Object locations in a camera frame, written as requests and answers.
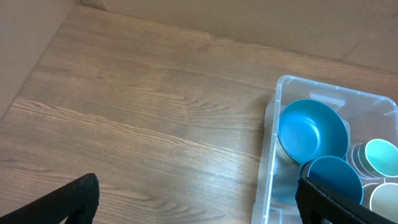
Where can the clear plastic storage bin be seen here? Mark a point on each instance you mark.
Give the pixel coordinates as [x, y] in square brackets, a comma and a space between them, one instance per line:
[366, 116]

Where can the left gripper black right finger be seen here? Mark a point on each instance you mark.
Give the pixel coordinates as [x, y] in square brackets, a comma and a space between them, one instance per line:
[318, 204]

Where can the tall beige cup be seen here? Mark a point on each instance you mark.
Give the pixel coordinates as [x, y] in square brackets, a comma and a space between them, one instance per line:
[368, 190]
[383, 200]

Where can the cream bowl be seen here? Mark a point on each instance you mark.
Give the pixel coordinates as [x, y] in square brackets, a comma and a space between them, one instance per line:
[283, 155]

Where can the blue bowl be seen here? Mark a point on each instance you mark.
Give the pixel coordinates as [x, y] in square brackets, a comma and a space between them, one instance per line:
[309, 129]

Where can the small light blue cup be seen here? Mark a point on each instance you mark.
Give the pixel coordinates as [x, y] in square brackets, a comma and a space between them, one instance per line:
[349, 156]

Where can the small grey cup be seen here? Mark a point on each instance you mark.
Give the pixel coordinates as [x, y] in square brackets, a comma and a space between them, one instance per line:
[357, 163]

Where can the small mint green cup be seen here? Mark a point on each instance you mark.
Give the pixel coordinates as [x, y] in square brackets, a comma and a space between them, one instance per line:
[378, 157]

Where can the tall dark blue cup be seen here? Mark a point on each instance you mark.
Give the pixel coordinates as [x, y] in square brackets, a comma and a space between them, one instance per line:
[336, 174]

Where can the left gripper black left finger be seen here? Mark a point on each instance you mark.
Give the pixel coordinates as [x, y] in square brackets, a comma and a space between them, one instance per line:
[75, 202]

